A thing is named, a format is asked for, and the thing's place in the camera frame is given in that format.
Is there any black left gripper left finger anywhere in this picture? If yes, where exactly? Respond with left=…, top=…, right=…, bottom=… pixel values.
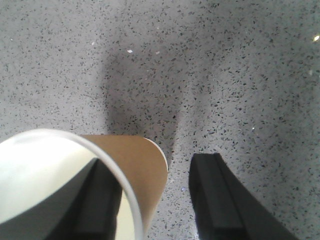
left=0, top=158, right=122, bottom=240

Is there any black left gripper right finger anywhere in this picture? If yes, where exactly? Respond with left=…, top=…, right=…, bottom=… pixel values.
left=188, top=153, right=296, bottom=240

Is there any brown paper cup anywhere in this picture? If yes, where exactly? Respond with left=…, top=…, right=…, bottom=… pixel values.
left=0, top=129, right=169, bottom=240

